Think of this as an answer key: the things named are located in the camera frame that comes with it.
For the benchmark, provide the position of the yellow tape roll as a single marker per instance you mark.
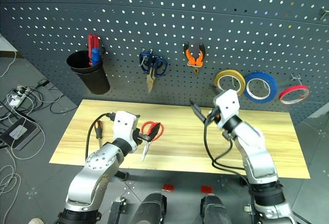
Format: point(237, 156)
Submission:
point(218, 78)

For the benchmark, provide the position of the black metal bracket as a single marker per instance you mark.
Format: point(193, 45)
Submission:
point(117, 211)

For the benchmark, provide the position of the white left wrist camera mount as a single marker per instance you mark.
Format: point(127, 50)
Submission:
point(123, 127)

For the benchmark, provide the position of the red floor marker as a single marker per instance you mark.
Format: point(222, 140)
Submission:
point(206, 189)
point(167, 187)

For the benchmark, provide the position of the orange black pliers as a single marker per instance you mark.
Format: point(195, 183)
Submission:
point(195, 57)

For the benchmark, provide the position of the dark rounded shape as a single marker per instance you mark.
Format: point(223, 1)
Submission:
point(214, 209)
point(149, 209)

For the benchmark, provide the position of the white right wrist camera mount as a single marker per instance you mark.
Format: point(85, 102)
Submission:
point(227, 103)

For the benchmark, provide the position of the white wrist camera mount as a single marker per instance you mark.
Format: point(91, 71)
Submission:
point(123, 127)
point(227, 103)

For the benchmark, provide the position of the dark grey perforated pegboard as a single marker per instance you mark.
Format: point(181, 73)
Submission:
point(180, 16)

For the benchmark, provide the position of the blue tape roll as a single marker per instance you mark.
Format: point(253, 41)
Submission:
point(272, 80)

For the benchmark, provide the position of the white power strip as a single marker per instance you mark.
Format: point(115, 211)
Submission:
point(16, 96)

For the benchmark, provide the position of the red tape roll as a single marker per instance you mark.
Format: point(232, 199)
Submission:
point(295, 88)

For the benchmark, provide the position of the black cup holder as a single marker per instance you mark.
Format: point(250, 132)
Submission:
point(93, 77)

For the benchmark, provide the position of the orange black screwdriver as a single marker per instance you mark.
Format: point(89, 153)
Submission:
point(98, 129)

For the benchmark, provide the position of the light shoe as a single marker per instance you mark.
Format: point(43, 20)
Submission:
point(36, 221)

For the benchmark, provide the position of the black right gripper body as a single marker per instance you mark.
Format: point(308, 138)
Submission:
point(214, 118)

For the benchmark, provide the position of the silver pegboard hook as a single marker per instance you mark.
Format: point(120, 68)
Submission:
point(324, 12)
point(296, 78)

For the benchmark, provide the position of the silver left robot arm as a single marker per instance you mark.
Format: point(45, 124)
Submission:
point(95, 172)

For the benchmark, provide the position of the grey flat box device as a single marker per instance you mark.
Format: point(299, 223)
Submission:
point(18, 132)

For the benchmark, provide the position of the black power adapter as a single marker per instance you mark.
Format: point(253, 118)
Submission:
point(43, 83)

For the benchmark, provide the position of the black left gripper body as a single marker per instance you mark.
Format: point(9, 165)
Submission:
point(138, 137)

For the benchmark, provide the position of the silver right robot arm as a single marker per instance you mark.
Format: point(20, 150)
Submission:
point(257, 157)

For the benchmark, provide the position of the red tool in cup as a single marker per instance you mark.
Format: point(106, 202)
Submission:
point(92, 43)

